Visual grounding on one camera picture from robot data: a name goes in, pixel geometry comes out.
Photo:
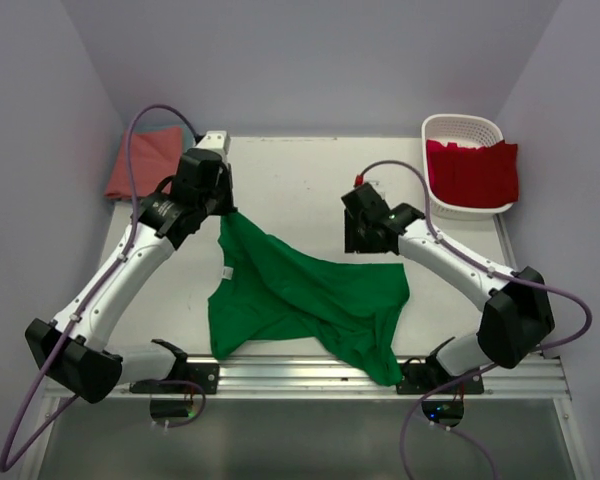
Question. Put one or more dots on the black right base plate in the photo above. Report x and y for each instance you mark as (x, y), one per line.
(415, 380)

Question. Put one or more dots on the red t-shirt in basket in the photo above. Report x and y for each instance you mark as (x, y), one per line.
(482, 178)

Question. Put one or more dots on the green t-shirt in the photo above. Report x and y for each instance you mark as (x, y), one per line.
(273, 292)

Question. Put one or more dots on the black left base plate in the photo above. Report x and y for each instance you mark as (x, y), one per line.
(204, 374)

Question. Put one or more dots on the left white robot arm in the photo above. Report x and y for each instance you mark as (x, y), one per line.
(72, 347)

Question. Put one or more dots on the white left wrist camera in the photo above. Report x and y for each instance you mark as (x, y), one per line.
(215, 141)

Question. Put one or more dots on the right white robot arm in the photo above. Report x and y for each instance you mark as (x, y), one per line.
(515, 312)

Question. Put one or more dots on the aluminium mounting rail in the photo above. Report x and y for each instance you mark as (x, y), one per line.
(304, 377)

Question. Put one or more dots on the folded light blue t-shirt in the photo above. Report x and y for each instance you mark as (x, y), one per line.
(187, 137)

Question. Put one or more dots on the white perforated laundry basket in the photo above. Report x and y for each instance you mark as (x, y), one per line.
(467, 131)

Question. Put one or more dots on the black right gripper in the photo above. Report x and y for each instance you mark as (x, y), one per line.
(353, 243)

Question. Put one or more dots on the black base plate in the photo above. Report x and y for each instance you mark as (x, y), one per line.
(415, 380)
(204, 374)

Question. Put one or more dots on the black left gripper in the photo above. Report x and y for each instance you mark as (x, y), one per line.
(224, 176)

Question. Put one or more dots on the folded salmon pink t-shirt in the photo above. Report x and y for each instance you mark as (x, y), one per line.
(154, 156)

